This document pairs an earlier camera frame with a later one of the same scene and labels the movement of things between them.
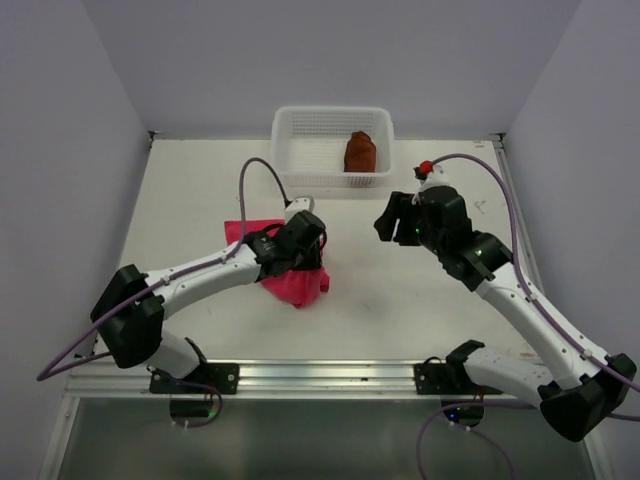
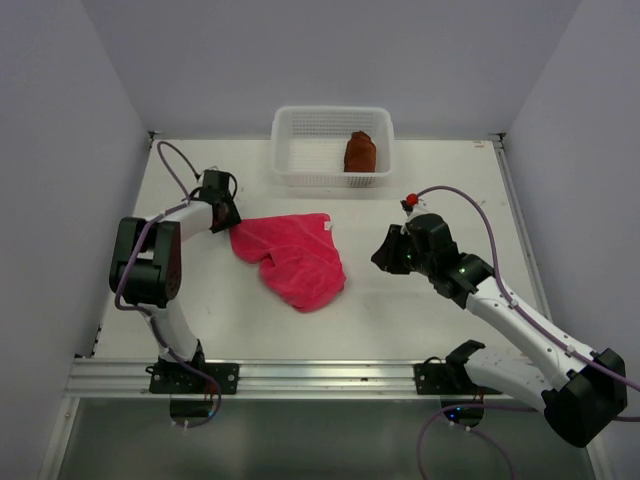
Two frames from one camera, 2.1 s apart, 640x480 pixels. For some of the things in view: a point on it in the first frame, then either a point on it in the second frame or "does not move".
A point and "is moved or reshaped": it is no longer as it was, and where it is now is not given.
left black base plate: [209, 378] does not move
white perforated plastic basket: [309, 145] does not move
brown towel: [360, 154] does not move
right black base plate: [447, 378] does not move
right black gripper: [386, 224] to [386, 256]
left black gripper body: [306, 258] to [232, 216]
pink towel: [295, 288] is moved or reshaped
